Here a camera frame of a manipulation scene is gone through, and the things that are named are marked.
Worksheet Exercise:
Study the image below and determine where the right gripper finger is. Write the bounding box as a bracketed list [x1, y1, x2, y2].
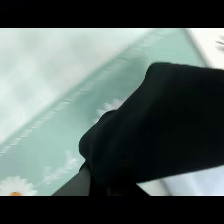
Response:
[52, 166, 92, 197]

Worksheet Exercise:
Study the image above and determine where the black garment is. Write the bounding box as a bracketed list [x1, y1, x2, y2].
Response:
[78, 61, 224, 197]

